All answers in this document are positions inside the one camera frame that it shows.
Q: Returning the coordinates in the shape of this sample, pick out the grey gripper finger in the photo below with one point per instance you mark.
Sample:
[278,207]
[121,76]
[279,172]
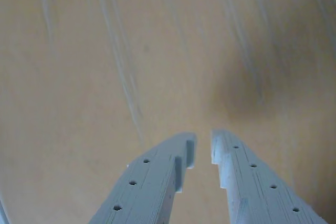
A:
[257,192]
[147,187]

